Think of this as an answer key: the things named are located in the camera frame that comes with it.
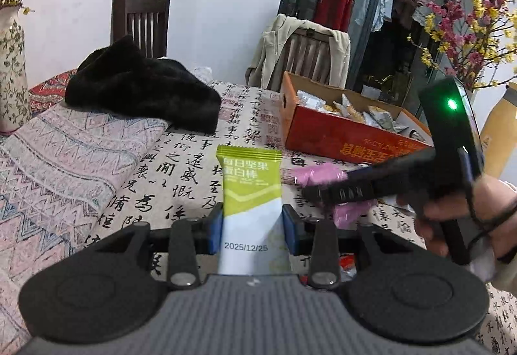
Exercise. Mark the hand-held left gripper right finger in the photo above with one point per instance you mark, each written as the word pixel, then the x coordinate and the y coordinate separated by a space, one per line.
pixel 290 230

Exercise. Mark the red and blue snack packet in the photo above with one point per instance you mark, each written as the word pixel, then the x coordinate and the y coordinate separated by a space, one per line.
pixel 347 264

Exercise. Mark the red patterned cloth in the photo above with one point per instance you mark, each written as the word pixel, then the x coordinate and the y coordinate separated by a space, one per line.
pixel 48 90

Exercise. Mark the beige jacket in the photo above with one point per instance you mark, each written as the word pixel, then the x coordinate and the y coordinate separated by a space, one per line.
pixel 266 52

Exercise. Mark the person's right forearm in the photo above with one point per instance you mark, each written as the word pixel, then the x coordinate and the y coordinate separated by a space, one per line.
pixel 505 274

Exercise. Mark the person's right hand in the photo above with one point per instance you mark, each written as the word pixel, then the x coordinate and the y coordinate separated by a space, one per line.
pixel 496 201

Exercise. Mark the yellow jug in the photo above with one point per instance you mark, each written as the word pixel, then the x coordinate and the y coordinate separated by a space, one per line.
pixel 501 125

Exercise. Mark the slatted wooden chair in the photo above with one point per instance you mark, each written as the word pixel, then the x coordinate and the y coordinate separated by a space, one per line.
pixel 307 52

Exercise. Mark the pink snack packet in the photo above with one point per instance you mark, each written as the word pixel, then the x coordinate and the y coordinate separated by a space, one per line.
pixel 319 175

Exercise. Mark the pile of snack packets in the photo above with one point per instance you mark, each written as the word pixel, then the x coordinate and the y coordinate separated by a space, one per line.
pixel 351 110

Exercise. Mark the black fur cloth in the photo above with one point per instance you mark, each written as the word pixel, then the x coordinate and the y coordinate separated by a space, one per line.
pixel 141 92

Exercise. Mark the dark wooden chair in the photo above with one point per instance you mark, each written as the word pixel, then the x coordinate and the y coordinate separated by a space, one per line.
pixel 119 16

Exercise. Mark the green and white snack packet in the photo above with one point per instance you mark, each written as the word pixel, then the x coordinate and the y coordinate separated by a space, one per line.
pixel 248 185

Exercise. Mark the floral print vase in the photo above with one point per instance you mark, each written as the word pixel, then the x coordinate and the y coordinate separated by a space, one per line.
pixel 12 76

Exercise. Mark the orange cardboard box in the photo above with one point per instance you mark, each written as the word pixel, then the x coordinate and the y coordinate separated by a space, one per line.
pixel 323 133

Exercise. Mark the pink and yellow flower branches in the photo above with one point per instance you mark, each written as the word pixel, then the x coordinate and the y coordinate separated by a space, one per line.
pixel 464 16

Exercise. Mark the calligraphy print tablecloth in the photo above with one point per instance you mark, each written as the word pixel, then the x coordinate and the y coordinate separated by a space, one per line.
pixel 190 177

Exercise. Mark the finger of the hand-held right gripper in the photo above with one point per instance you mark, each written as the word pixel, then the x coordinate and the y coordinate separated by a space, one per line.
pixel 387 169
pixel 343 193

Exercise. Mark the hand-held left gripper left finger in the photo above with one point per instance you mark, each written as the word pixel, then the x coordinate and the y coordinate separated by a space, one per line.
pixel 216 230

